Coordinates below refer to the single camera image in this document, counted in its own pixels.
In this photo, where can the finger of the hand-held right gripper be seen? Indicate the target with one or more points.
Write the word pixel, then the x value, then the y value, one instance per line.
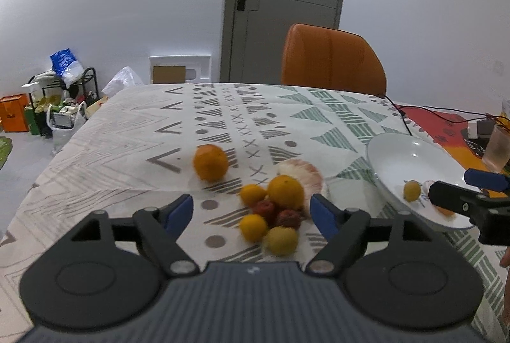
pixel 450 196
pixel 484 179

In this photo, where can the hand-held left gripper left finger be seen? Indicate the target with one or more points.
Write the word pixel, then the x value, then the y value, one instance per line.
pixel 181 213

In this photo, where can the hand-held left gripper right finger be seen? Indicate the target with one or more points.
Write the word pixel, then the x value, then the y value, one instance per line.
pixel 322 215

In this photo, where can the small orange fruit piece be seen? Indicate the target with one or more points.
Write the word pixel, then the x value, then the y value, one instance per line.
pixel 444 212

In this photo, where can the small red fruit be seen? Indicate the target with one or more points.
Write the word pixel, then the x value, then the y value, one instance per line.
pixel 265 207
pixel 289 218

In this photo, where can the small yellow fruit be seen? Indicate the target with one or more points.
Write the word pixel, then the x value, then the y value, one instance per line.
pixel 411 190

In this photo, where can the large orange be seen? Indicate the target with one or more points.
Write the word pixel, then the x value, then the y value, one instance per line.
pixel 285 191
pixel 210 162

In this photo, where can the pink scallop shell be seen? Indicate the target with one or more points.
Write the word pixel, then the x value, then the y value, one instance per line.
pixel 303 171

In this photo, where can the small yellow-green fruit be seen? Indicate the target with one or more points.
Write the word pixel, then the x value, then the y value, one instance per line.
pixel 281 241

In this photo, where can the white plate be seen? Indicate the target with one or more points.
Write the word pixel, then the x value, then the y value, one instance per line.
pixel 414 159

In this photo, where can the small orange citrus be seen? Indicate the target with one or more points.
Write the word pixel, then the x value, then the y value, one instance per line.
pixel 253 194
pixel 253 227

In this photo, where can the person's right hand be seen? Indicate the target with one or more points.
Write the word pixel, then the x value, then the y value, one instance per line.
pixel 505 257

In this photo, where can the clear glass cup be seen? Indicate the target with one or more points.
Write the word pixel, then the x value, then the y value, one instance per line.
pixel 497 149

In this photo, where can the white charger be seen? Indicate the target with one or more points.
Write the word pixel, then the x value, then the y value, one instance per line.
pixel 472 130

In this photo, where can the red and orange mat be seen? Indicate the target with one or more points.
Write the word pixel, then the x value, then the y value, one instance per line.
pixel 438 130

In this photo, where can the patterned tablecloth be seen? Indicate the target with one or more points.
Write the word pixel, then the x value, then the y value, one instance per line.
pixel 131 151

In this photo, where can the brown cardboard box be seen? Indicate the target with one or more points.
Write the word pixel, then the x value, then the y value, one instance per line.
pixel 95 106

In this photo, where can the brown cardboard sheet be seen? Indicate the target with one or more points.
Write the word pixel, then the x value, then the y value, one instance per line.
pixel 169 75

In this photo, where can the white plastic bag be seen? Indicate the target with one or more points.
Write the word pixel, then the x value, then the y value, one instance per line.
pixel 63 137

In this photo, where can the clear plastic bag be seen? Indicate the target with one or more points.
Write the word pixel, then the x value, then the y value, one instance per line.
pixel 124 80

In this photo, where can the grey box in bag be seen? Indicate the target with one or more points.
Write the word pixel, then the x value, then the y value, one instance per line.
pixel 63 121

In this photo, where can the orange chair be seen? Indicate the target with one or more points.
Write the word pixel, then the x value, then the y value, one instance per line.
pixel 330 56

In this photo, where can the black metal rack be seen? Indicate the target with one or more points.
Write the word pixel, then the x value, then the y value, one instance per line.
pixel 91 82

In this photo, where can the green box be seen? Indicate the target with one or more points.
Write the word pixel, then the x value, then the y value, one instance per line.
pixel 32 122

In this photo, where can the yellow-green slippers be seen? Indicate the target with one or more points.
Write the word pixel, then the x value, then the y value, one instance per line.
pixel 44 103

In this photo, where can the green floor mat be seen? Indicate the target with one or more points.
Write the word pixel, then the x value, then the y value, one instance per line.
pixel 4 151

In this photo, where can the blue and white bag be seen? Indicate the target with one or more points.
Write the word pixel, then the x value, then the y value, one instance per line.
pixel 65 64

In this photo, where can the orange box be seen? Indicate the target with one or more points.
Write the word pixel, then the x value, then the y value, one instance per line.
pixel 14 114

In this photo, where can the grey door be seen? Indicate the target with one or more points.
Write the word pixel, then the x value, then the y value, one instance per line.
pixel 291 8

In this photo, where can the white frame with cardboard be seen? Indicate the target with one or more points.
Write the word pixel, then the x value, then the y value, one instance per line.
pixel 199 62

